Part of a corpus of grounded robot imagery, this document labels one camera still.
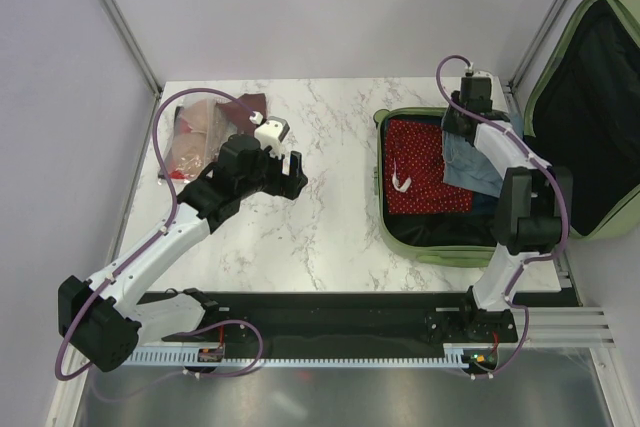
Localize clear bag with beige bra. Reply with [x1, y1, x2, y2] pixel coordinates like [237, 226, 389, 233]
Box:
[164, 94, 236, 182]

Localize right aluminium frame post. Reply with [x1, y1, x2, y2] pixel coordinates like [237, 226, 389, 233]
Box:
[503, 0, 569, 95]

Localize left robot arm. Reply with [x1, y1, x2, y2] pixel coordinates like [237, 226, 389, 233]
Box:
[55, 135, 308, 380]

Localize red polka dot garment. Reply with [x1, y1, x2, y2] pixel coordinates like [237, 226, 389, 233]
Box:
[383, 118, 473, 215]

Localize light blue cloth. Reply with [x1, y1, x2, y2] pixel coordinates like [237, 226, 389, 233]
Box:
[442, 132, 503, 198]

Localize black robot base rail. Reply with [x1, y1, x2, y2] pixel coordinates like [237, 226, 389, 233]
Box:
[169, 290, 521, 363]

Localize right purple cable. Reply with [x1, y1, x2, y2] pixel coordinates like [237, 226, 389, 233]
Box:
[436, 54, 571, 382]

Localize dark blue jeans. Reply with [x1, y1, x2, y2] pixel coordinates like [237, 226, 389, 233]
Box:
[471, 192, 498, 216]

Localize green open suitcase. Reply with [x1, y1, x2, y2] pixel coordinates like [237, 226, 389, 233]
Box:
[374, 0, 639, 267]

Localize left aluminium frame post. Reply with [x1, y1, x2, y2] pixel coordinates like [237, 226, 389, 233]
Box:
[98, 0, 162, 99]

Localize clear bag with maroon clothes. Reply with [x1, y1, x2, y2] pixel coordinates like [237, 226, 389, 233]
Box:
[217, 93, 267, 125]

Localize purple cable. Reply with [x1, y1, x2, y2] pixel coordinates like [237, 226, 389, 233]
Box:
[436, 54, 571, 382]
[53, 88, 261, 382]

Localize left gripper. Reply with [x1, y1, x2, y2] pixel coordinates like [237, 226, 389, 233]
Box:
[237, 143, 307, 201]

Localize aluminium frame post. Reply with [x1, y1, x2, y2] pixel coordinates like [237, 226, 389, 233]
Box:
[503, 0, 569, 95]
[98, 0, 162, 99]

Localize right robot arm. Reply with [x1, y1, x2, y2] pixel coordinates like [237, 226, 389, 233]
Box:
[443, 70, 572, 342]

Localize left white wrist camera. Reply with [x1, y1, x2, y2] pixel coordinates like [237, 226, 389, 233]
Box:
[249, 111, 290, 159]

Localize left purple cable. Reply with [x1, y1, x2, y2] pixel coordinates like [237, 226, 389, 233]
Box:
[53, 88, 261, 382]

